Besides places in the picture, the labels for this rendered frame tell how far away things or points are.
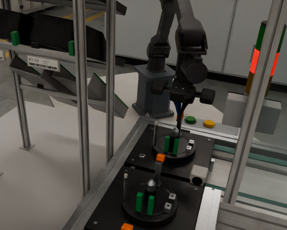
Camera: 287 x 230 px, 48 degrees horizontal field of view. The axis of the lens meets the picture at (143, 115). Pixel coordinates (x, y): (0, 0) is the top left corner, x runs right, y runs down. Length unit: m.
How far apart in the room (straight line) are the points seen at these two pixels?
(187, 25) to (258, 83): 0.28
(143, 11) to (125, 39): 0.45
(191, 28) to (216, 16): 3.03
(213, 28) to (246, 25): 0.36
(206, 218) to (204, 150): 0.27
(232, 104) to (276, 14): 0.22
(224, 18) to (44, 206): 3.27
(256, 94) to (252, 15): 3.18
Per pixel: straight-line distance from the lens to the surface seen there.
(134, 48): 4.26
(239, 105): 0.77
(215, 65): 4.07
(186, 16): 0.93
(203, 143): 1.08
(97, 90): 0.93
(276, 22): 0.68
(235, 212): 0.92
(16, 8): 6.61
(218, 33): 3.95
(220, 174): 1.05
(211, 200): 0.90
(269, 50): 0.70
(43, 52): 0.78
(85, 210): 0.84
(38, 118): 1.40
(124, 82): 1.72
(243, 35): 3.93
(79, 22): 0.71
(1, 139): 1.30
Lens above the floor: 1.56
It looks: 30 degrees down
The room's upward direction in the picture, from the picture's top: 4 degrees clockwise
